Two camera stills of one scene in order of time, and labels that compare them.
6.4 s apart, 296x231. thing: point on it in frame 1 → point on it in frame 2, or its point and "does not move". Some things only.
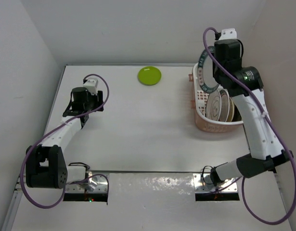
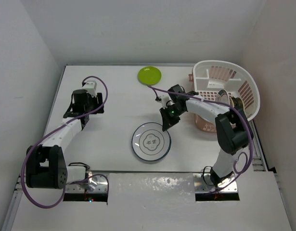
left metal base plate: (95, 183) does not move
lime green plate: (149, 76) does not move
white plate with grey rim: (207, 81) → (150, 142)
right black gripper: (213, 66) → (168, 122)
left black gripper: (97, 98) does not move
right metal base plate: (202, 183) does not move
